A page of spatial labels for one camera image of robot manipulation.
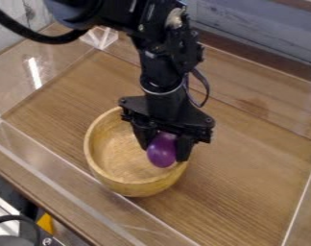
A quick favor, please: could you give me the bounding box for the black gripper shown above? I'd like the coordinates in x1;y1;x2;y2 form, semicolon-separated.
118;89;214;162

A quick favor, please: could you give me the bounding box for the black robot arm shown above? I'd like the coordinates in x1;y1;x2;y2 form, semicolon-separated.
44;0;214;161

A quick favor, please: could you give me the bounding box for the purple toy eggplant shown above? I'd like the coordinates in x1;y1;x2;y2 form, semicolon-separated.
146;132;176;168

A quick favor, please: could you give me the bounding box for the yellow black device corner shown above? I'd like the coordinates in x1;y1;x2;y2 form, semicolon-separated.
34;212;65;246

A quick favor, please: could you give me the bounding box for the clear acrylic corner bracket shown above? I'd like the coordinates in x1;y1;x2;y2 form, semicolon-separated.
80;27;118;50

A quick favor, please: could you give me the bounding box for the black cable lower left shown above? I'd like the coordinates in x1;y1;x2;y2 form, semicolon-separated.
0;214;41;246

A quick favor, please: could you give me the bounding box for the clear acrylic front wall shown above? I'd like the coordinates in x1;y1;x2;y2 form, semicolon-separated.
0;120;197;246

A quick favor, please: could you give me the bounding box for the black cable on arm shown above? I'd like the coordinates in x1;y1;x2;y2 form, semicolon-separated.
0;3;90;45

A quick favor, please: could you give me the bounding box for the brown wooden bowl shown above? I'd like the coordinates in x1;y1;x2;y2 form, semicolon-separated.
84;107;188;197

